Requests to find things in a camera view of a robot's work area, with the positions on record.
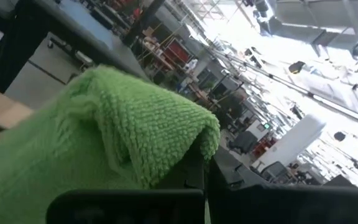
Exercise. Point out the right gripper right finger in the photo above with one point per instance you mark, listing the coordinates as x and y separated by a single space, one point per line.
225 174

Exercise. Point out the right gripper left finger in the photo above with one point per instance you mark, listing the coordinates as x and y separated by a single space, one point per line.
191 174

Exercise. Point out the green microfiber towel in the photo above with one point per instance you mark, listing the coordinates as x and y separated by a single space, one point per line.
89 140

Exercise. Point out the white building column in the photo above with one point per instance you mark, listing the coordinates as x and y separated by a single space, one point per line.
291 140

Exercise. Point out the red storage shelf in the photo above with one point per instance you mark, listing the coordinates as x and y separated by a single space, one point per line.
177 53

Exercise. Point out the dark grey desk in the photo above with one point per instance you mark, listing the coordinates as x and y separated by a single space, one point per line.
17 46

